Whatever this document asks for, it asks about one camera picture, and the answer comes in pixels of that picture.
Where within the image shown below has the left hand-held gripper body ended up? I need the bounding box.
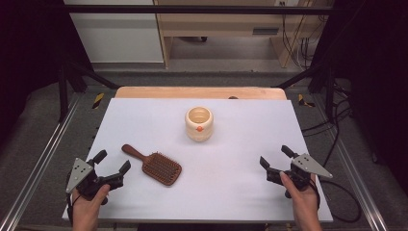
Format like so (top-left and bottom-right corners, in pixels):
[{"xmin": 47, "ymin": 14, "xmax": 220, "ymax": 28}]
[{"xmin": 65, "ymin": 157, "xmax": 114, "ymax": 207}]

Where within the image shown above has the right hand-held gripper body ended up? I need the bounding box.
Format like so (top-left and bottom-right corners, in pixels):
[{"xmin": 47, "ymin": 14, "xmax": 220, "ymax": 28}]
[{"xmin": 282, "ymin": 153, "xmax": 334, "ymax": 199}]

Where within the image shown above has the brown wooden hairbrush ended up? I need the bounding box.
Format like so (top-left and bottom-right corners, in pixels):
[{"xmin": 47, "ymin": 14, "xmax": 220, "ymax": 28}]
[{"xmin": 120, "ymin": 143, "xmax": 183, "ymax": 187}]

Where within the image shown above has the cream cup with orange dot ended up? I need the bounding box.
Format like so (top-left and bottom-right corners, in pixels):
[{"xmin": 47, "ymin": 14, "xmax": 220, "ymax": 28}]
[{"xmin": 185, "ymin": 106, "xmax": 215, "ymax": 142}]

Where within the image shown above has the person's left hand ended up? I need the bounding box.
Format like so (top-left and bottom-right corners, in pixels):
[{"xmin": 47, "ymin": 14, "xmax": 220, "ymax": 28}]
[{"xmin": 71, "ymin": 184, "xmax": 112, "ymax": 222}]

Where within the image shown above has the person's right hand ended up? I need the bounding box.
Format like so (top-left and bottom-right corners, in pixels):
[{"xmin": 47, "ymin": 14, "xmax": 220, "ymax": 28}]
[{"xmin": 279, "ymin": 171, "xmax": 321, "ymax": 221}]

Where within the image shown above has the white table board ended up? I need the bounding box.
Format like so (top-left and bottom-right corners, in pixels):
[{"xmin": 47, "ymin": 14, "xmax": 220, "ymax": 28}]
[{"xmin": 62, "ymin": 97, "xmax": 335, "ymax": 224}]

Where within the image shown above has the yellow black tape strip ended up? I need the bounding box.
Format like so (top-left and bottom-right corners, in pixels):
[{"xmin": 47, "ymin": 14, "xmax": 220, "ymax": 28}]
[
  {"xmin": 91, "ymin": 92, "xmax": 106, "ymax": 110},
  {"xmin": 297, "ymin": 93, "xmax": 317, "ymax": 108}
]

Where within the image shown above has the black metal stand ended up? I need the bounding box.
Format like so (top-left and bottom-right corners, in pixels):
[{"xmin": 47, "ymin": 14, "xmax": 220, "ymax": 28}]
[
  {"xmin": 274, "ymin": 62, "xmax": 337, "ymax": 120},
  {"xmin": 57, "ymin": 59, "xmax": 121, "ymax": 123}
]

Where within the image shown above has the light wooden table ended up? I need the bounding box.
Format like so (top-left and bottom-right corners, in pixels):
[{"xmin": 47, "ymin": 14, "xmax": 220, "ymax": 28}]
[{"xmin": 115, "ymin": 86, "xmax": 288, "ymax": 101}]

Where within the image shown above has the white cabinet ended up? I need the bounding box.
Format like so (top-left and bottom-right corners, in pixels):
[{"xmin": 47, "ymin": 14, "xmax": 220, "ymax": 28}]
[{"xmin": 63, "ymin": 0, "xmax": 165, "ymax": 64}]

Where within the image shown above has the black curtain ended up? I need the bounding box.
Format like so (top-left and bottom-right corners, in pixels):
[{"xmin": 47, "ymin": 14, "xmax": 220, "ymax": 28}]
[
  {"xmin": 311, "ymin": 0, "xmax": 408, "ymax": 193},
  {"xmin": 0, "ymin": 0, "xmax": 95, "ymax": 152}
]

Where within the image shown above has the light wooden desk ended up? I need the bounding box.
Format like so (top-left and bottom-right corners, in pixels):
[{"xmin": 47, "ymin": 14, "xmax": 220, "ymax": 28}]
[{"xmin": 153, "ymin": 0, "xmax": 325, "ymax": 69}]

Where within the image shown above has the right hand-held gripper cable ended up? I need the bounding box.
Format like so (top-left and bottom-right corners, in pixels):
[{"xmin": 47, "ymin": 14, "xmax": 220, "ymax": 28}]
[{"xmin": 309, "ymin": 175, "xmax": 322, "ymax": 211}]

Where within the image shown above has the hand-held gripper cable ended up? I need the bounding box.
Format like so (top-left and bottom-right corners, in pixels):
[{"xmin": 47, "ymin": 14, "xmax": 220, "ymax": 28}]
[
  {"xmin": 309, "ymin": 175, "xmax": 322, "ymax": 211},
  {"xmin": 65, "ymin": 192, "xmax": 82, "ymax": 225}
]

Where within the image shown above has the left hand-held gripper cable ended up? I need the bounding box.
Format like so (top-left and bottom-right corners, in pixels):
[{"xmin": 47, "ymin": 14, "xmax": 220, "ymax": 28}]
[{"xmin": 65, "ymin": 192, "xmax": 82, "ymax": 225}]

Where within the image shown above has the aluminium rail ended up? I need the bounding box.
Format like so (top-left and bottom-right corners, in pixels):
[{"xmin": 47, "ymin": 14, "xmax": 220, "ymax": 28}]
[
  {"xmin": 0, "ymin": 94, "xmax": 83, "ymax": 231},
  {"xmin": 312, "ymin": 94, "xmax": 391, "ymax": 231}
]

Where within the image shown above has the bundle of black floor cables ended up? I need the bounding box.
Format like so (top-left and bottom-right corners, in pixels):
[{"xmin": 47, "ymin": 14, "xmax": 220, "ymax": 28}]
[{"xmin": 301, "ymin": 81, "xmax": 354, "ymax": 167}]

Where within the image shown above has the black looped cable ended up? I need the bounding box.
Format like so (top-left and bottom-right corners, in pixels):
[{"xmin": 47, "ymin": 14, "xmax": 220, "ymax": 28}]
[{"xmin": 319, "ymin": 178, "xmax": 363, "ymax": 224}]

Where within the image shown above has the hanging cables bundle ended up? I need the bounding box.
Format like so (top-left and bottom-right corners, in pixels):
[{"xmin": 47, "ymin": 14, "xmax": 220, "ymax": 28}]
[{"xmin": 279, "ymin": 1, "xmax": 323, "ymax": 70}]

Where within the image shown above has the black horizontal frame bar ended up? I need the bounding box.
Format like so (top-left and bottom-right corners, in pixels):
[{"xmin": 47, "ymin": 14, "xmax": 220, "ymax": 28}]
[{"xmin": 62, "ymin": 4, "xmax": 336, "ymax": 16}]

